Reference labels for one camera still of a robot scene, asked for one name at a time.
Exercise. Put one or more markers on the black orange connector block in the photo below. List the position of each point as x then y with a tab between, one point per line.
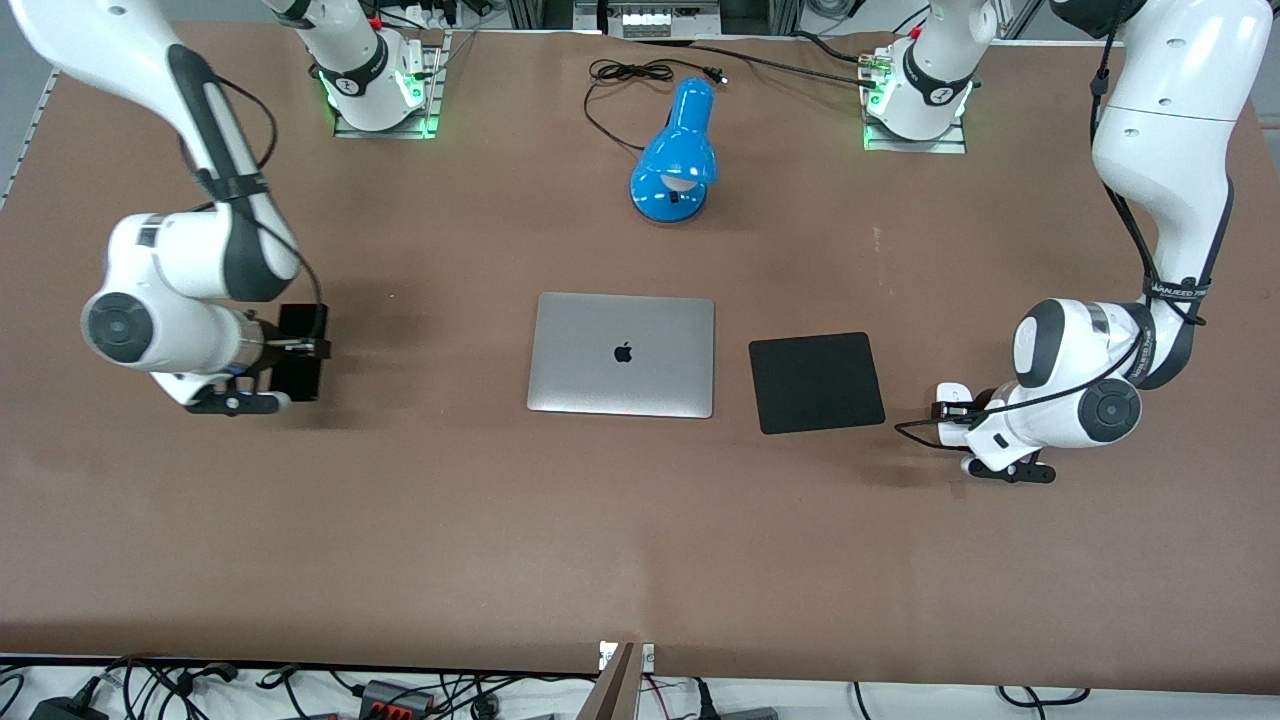
395	697

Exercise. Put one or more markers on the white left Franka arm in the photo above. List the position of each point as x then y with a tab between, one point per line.
1170	180

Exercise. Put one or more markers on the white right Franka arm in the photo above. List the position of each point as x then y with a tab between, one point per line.
200	250

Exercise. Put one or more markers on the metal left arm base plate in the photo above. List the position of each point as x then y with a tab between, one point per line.
900	146

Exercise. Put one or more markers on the metal table side rail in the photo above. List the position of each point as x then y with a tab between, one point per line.
30	120

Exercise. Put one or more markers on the black plug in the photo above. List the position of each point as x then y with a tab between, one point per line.
703	703

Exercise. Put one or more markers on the silver closed laptop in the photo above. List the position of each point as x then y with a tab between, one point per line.
620	355

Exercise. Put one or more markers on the blue desk lamp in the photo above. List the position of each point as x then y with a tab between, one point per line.
675	150

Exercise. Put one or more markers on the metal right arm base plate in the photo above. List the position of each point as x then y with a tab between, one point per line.
350	132

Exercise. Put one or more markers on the black power adapter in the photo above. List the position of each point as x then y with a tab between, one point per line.
65	710

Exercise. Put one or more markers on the white metal bracket tag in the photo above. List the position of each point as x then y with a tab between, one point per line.
648	657

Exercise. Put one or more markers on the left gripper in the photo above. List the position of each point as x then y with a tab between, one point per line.
984	402

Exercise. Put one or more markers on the black smartphone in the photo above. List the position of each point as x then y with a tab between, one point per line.
300	380

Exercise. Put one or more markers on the dark square mouse pad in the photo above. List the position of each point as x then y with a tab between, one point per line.
815	383

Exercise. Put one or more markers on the white power strip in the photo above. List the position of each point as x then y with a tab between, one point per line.
655	20

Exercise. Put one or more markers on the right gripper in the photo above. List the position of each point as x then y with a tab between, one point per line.
293	349

